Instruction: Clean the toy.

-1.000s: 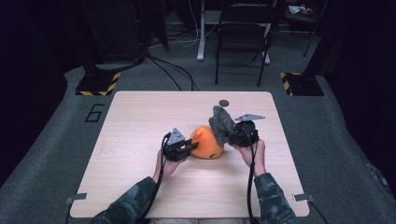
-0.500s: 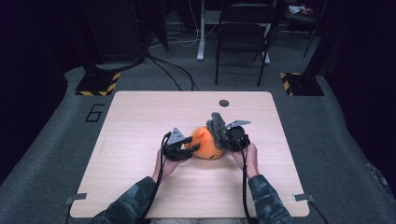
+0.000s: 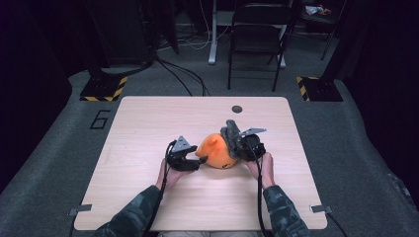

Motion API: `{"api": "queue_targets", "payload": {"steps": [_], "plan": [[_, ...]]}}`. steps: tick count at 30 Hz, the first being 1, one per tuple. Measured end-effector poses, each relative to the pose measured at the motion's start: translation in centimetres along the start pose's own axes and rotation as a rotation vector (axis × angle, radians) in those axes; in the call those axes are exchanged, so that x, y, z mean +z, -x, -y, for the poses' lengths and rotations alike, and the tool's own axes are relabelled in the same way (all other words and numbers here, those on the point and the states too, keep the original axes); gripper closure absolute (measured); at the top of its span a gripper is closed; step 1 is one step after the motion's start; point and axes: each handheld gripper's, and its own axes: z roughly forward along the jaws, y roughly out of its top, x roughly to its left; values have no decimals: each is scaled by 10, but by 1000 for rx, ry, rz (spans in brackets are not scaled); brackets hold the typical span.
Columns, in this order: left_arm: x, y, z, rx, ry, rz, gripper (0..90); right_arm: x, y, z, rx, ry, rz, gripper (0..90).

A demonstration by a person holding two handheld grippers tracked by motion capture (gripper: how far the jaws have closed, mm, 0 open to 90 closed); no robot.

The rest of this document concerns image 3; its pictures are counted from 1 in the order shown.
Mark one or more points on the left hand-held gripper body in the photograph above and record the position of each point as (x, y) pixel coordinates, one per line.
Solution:
(178, 159)

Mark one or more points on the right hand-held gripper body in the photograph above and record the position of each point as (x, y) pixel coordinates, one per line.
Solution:
(252, 148)

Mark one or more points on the grey fuzzy cloth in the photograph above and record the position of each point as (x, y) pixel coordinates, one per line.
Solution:
(232, 136)

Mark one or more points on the person's left hand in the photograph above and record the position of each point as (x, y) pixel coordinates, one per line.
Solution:
(169, 176)

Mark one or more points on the person's right hand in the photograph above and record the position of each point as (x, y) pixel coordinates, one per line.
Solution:
(266, 169)

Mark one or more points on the black table grommet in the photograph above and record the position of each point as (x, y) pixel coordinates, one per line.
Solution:
(236, 109)

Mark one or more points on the black yellow-striped stand base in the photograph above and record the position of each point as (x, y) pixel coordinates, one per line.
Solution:
(321, 89)
(103, 89)

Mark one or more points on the grey tape strip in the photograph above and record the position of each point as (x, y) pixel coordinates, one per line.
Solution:
(80, 209)
(322, 209)

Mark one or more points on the black folding chair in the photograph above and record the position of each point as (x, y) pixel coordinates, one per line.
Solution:
(260, 39)

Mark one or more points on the white desk leg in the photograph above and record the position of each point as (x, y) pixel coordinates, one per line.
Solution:
(213, 39)

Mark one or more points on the dark cabinet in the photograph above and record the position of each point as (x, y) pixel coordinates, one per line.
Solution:
(122, 33)

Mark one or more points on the colourful clutter on dark table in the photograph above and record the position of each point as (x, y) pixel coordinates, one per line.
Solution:
(317, 10)

